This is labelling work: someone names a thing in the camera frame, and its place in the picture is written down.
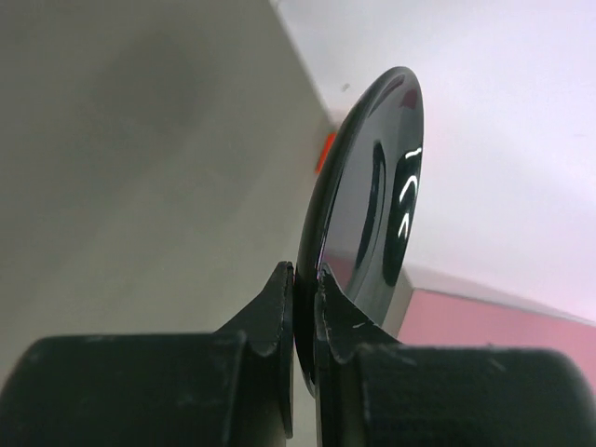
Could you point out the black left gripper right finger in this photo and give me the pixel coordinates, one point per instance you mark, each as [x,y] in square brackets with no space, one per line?
[372,390]

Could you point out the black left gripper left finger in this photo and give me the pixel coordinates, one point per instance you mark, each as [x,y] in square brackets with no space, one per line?
[231,387]

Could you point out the black glossy plate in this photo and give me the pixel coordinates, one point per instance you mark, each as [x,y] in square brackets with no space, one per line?
[360,215]

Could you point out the orange cube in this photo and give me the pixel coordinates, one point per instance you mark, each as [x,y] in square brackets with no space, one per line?
[325,151]

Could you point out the pink ring binder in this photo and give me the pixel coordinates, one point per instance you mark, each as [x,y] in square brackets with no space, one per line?
[476,315]

